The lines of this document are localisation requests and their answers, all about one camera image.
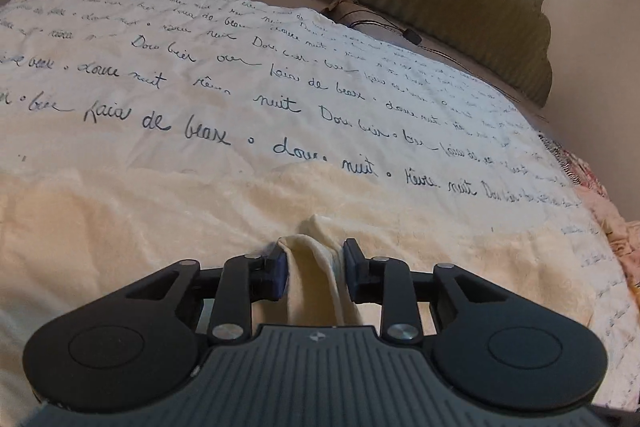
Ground grey striped pillow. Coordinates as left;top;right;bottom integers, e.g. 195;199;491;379
320;0;506;90

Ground cream pants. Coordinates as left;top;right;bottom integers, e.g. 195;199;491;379
0;159;608;414

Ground floral patterned cloth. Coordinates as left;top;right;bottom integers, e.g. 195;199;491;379
537;129;640;313

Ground black cable with switch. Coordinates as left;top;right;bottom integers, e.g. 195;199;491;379
350;19;466;58

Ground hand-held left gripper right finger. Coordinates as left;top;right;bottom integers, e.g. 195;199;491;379
342;239;502;344

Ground white script-print bed blanket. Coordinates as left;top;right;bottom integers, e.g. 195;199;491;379
0;0;637;410

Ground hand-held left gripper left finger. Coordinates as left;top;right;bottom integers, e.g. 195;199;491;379
124;249;291;344

